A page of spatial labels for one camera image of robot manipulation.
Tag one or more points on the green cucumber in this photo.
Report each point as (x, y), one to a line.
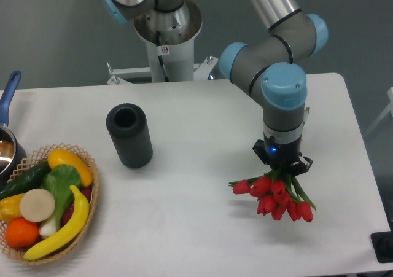
(30, 179)

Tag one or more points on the green bok choy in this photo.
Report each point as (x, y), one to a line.
(58, 182)

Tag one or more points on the purple eggplant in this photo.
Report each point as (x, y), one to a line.
(86, 191)

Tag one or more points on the dark grey ribbed vase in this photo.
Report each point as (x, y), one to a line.
(128, 128)

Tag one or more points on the white chair frame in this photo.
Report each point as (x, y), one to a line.
(381, 116)

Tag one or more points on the black device at table edge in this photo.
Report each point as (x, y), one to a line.
(382, 245)

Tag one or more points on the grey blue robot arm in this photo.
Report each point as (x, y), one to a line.
(267, 73)

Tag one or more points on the yellow banana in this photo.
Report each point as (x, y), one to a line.
(65, 234)

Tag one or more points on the blue handled saucepan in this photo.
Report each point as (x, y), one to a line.
(12, 153)

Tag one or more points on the yellow squash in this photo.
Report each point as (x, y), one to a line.
(65, 157)

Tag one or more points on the woven wicker basket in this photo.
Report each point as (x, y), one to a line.
(17, 254)

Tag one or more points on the orange fruit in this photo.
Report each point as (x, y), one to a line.
(21, 233)

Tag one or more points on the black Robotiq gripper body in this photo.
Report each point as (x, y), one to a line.
(282, 156)

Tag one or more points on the yellow bell pepper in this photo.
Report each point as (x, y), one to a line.
(10, 208)

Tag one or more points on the red tulip bouquet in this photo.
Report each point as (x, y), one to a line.
(277, 192)

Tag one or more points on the beige round radish slice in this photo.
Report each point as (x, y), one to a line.
(37, 205)

